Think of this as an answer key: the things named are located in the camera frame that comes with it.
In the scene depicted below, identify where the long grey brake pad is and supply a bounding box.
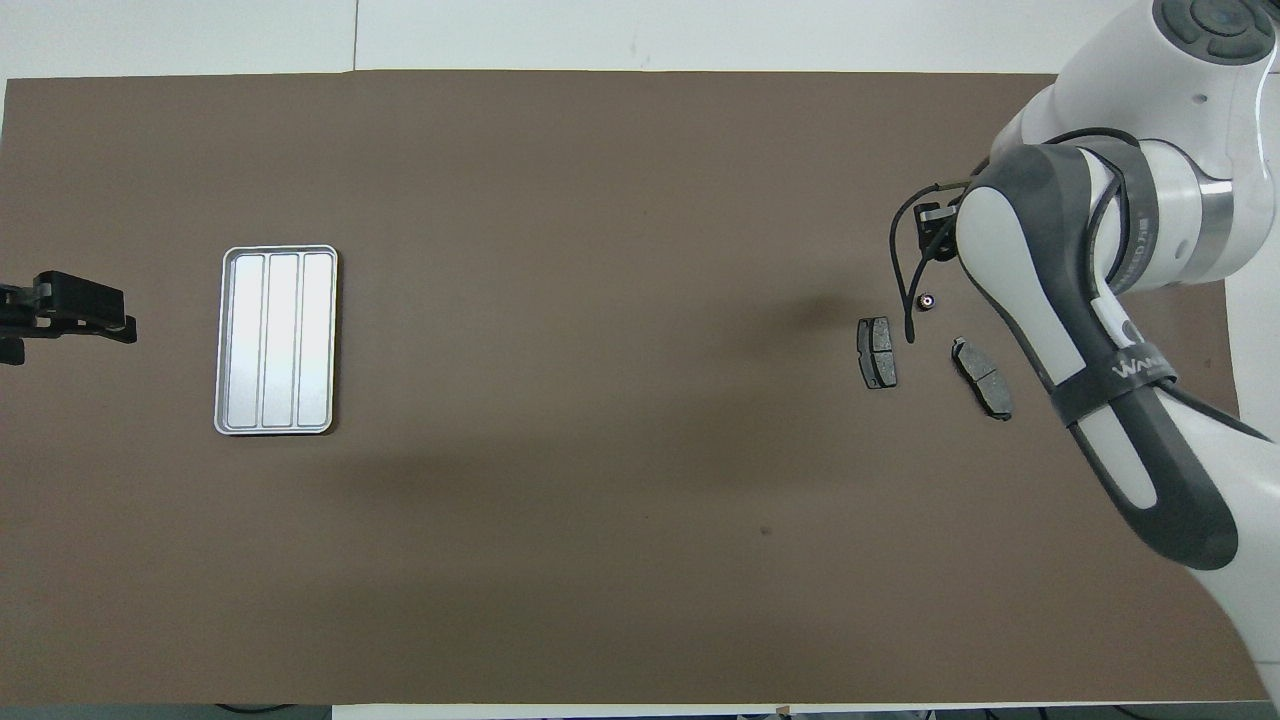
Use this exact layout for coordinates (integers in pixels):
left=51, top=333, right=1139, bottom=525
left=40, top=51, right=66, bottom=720
left=951, top=337, right=1014, bottom=422

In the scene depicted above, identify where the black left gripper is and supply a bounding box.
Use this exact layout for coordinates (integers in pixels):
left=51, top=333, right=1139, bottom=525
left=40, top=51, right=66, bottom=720
left=0, top=271, right=138, bottom=366

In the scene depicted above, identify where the brown table mat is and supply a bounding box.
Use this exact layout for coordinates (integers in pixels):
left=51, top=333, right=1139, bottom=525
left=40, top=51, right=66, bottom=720
left=0, top=70, right=1273, bottom=706

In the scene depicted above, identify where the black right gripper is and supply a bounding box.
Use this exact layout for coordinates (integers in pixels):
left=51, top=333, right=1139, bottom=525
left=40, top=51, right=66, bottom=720
left=917, top=200, right=963, bottom=263

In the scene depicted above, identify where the short grey brake pad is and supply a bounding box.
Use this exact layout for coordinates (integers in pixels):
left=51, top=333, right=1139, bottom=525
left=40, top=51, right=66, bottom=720
left=857, top=317, right=898, bottom=390

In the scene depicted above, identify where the silver ribbed metal tray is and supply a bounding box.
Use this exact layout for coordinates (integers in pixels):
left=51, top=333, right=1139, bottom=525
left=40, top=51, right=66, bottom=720
left=213, top=244, right=340, bottom=437

